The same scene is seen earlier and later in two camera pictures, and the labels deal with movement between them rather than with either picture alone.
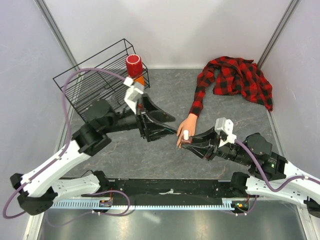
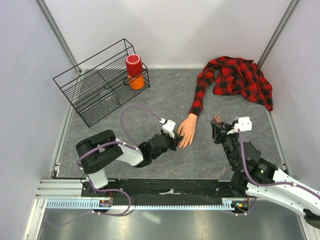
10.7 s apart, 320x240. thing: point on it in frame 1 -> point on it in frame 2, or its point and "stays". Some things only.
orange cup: (141, 80) stays
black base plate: (166, 189) stays
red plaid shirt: (233, 76) stays
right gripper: (206, 150) -> (220, 131)
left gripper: (149, 130) -> (174, 144)
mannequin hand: (189, 124) stays
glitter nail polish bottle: (188, 141) -> (217, 119)
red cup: (134, 65) stays
